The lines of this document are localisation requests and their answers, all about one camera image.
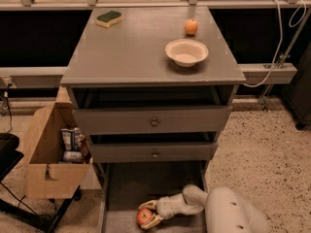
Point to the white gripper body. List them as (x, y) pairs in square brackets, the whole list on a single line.
[(167, 207)]

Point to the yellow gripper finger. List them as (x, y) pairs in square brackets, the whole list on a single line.
[(150, 205), (151, 221)]

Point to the red apple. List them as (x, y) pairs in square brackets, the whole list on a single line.
[(144, 216)]

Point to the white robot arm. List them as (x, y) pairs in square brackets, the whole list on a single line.
[(225, 210)]

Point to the open bottom drawer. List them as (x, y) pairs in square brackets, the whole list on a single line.
[(130, 184)]

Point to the middle grey drawer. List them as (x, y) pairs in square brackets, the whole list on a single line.
[(152, 152)]

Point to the grey drawer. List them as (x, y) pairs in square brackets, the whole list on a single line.
[(151, 120), (152, 152)]

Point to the top grey drawer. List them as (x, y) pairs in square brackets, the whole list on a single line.
[(151, 120)]

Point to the grey drawer cabinet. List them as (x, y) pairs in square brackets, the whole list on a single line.
[(126, 66)]

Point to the snack packets in box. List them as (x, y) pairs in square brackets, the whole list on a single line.
[(75, 147)]

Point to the cardboard box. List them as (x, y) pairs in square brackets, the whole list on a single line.
[(48, 176)]

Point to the white paper bowl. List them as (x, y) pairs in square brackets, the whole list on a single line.
[(186, 52)]

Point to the orange fruit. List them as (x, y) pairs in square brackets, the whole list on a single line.
[(191, 27)]

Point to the green yellow sponge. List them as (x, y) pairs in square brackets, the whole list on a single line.
[(108, 19)]

